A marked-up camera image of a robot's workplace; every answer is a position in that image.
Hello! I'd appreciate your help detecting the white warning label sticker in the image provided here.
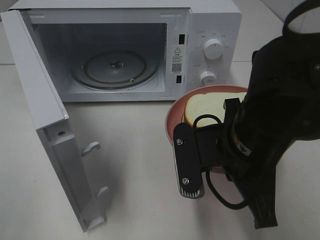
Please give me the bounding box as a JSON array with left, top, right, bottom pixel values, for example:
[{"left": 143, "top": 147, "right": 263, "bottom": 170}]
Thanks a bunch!
[{"left": 170, "top": 44, "right": 185, "bottom": 74}]

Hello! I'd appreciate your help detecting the glass microwave turntable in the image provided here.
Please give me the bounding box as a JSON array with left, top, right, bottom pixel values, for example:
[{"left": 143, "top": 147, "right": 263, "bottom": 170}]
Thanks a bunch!
[{"left": 71, "top": 50, "right": 161, "bottom": 90}]

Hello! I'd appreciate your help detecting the white upper power knob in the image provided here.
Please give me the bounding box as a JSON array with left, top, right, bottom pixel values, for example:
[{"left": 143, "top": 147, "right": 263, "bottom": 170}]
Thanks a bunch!
[{"left": 203, "top": 37, "right": 224, "bottom": 60}]

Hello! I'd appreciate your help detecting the pink round plate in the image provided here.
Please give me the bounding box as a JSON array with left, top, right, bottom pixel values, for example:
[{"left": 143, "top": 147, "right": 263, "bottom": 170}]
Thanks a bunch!
[{"left": 165, "top": 84, "right": 247, "bottom": 170}]

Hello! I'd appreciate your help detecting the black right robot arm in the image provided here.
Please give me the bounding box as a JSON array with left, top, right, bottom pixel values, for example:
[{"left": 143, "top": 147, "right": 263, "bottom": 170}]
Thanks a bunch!
[{"left": 192, "top": 0, "right": 320, "bottom": 229}]

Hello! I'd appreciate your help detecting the white microwave door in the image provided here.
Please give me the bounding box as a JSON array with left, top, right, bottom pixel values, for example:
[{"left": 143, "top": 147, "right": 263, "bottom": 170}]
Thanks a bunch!
[{"left": 1, "top": 10, "right": 108, "bottom": 232}]

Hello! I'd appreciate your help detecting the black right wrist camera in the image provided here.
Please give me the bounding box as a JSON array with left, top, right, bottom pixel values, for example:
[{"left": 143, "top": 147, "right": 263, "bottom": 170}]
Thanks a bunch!
[{"left": 172, "top": 122, "right": 205, "bottom": 199}]

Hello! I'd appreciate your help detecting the white bread sandwich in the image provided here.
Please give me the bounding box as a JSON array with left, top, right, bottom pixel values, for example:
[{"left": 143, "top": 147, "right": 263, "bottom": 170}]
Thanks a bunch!
[{"left": 183, "top": 92, "right": 247, "bottom": 127}]

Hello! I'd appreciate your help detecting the white microwave oven body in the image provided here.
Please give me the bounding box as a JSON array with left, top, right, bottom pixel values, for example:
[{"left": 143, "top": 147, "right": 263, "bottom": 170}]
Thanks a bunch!
[{"left": 7, "top": 0, "right": 242, "bottom": 102}]

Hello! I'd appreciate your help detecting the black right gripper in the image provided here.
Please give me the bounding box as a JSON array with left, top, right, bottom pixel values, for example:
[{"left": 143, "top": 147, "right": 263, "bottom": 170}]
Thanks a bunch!
[{"left": 192, "top": 98, "right": 278, "bottom": 229}]

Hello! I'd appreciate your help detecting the white lower timer knob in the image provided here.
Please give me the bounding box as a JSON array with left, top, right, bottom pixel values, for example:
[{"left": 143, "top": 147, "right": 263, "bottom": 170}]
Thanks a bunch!
[{"left": 199, "top": 70, "right": 217, "bottom": 86}]

